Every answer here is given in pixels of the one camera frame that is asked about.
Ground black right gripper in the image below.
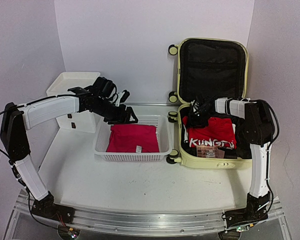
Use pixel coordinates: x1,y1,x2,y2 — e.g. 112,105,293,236
186,108,215,129

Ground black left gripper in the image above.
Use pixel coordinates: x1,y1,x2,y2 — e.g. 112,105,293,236
90,97,139,125

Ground red printed t-shirt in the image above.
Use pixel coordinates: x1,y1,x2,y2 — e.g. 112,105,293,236
181,116,237,150

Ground magenta t-shirt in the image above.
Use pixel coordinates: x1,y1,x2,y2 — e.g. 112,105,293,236
106,124,160,153

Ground white perforated plastic basket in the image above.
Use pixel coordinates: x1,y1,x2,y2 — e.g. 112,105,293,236
93,115,173,162

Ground pale yellow hard-shell suitcase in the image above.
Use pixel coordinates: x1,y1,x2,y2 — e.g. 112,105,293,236
166,38,252,169

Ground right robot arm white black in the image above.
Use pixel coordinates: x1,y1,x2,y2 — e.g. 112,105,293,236
179,97,280,199

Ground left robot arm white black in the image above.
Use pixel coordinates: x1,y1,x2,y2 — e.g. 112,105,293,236
0,76,138,219

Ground brown eyeshadow palette box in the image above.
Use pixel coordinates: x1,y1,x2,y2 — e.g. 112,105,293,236
196,145,222,159

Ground white three-drawer storage cabinet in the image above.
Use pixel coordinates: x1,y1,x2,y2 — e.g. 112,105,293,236
46,71,101,133

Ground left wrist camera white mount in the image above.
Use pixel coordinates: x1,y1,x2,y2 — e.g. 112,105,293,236
111,90,130,107

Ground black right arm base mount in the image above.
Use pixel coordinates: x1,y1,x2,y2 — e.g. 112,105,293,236
223,192,273,230

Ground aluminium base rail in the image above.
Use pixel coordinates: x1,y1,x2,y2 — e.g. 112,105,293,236
5,191,287,239

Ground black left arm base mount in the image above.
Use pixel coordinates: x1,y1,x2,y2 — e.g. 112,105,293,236
31,191,75,224

